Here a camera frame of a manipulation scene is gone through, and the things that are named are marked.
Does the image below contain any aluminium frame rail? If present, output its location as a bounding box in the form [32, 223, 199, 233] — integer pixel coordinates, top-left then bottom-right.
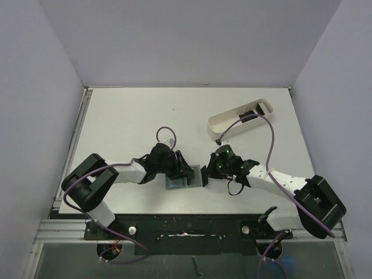
[35, 87, 344, 278]

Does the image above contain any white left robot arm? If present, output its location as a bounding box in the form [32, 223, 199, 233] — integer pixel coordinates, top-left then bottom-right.
[61, 142, 195, 239]

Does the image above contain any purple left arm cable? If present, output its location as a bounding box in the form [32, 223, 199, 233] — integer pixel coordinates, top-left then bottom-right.
[63, 126, 177, 264]

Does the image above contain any green card holder wallet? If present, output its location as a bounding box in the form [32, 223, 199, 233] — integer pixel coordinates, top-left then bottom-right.
[166, 165, 203, 190]

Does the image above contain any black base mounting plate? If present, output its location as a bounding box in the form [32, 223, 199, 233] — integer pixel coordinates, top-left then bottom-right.
[84, 213, 278, 256]

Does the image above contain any fallen black card in tray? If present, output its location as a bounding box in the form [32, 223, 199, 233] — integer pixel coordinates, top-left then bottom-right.
[239, 110, 257, 122]

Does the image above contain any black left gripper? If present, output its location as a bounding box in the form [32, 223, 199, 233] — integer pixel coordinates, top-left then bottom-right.
[156, 151, 193, 180]

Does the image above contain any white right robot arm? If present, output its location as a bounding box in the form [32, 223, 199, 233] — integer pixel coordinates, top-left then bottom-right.
[202, 145, 346, 239]

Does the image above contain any white oblong tray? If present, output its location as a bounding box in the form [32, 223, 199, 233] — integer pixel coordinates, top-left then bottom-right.
[207, 99, 274, 141]

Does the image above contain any card stack in tray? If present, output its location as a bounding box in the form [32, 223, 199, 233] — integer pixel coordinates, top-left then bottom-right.
[255, 102, 270, 116]

